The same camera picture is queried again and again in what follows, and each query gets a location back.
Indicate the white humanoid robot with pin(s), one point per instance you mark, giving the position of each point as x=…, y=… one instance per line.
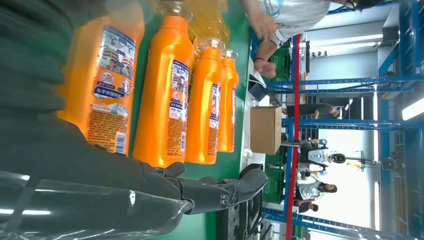
x=323, y=156

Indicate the cardboard box with yellow mark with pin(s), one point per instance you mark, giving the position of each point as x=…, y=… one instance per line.
x=265, y=130

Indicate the clear plastic wrist film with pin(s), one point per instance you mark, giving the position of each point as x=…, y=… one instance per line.
x=99, y=215

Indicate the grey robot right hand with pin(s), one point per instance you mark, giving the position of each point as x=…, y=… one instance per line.
x=82, y=165

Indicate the green plastic crate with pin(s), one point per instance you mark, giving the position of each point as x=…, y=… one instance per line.
x=281, y=63
x=275, y=185

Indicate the dark tablet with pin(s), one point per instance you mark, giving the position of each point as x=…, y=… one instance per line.
x=261, y=91

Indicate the blue metal shelving rack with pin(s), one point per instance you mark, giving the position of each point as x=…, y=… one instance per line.
x=384, y=124

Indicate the red metal post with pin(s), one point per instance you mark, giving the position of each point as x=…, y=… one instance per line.
x=293, y=132

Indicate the small clear plastic piece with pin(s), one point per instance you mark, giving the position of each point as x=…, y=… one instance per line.
x=247, y=153

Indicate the person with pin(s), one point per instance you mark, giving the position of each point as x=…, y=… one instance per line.
x=298, y=13
x=308, y=208
x=313, y=111
x=313, y=190

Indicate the small white adapter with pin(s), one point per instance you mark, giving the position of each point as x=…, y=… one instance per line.
x=254, y=103

